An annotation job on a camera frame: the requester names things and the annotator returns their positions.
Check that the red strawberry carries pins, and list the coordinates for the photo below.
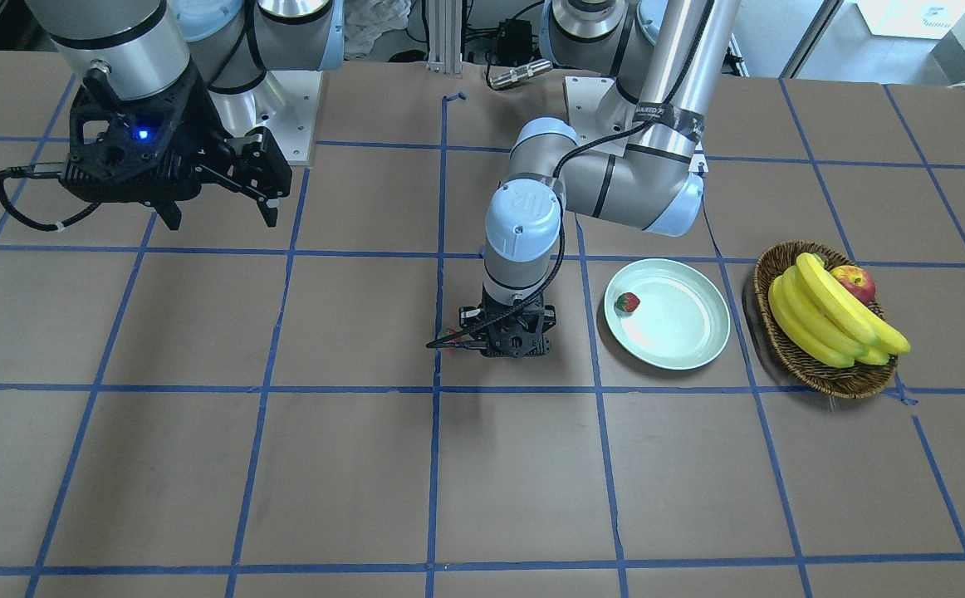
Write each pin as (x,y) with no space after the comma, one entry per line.
(451,340)
(626,303)

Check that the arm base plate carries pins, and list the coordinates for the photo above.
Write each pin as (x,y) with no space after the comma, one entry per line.
(596,109)
(287,103)

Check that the yellow banana bunch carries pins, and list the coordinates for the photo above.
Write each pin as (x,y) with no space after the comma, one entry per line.
(826,321)

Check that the light green plate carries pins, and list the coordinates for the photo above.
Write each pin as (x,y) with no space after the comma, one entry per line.
(683,321)

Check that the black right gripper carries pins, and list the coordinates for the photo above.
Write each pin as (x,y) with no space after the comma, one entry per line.
(205,143)

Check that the woven wicker basket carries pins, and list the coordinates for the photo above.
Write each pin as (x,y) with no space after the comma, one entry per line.
(783,359)

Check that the red yellow apple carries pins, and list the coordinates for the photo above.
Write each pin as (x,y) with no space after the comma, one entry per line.
(857,281)

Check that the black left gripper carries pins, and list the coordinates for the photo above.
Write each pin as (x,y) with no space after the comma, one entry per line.
(469,316)

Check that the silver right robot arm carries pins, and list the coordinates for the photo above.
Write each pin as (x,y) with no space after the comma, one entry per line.
(147,45)

